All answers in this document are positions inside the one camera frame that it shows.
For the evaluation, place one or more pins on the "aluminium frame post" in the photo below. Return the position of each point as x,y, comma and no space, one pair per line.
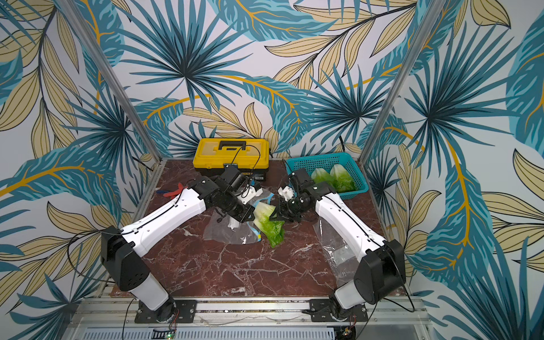
422,33
82,29

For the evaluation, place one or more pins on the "right aluminium frame post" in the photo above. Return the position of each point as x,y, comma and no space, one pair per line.
422,33

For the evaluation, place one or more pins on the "chinese cabbage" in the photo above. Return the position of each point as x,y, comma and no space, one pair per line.
342,180
272,229
320,175

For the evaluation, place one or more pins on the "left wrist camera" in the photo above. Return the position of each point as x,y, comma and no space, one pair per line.
243,187

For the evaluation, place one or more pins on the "teal plastic basket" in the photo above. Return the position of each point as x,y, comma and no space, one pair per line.
327,161

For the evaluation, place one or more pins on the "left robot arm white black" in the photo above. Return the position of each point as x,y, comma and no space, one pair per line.
122,250

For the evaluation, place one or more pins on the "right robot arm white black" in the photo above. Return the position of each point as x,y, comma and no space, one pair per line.
381,263

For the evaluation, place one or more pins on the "clear zipper bag blue seal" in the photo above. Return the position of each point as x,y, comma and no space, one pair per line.
226,230

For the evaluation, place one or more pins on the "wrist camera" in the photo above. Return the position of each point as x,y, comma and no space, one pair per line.
299,180
243,187

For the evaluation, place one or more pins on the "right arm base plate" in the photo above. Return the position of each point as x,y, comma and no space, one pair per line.
326,310

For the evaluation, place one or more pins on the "left aluminium frame post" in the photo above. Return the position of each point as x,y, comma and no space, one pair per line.
82,29

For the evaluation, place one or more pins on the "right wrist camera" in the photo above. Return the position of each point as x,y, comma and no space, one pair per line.
299,180

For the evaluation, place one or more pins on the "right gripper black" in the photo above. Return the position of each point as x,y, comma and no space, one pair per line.
281,210

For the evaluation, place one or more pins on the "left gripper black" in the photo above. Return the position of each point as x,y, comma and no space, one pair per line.
244,217

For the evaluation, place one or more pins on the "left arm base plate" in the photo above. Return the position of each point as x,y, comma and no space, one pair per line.
173,311

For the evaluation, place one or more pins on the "yellow black toolbox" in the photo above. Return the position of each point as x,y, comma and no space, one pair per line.
250,156

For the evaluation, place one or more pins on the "front aluminium rail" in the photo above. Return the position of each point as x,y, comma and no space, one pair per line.
251,318

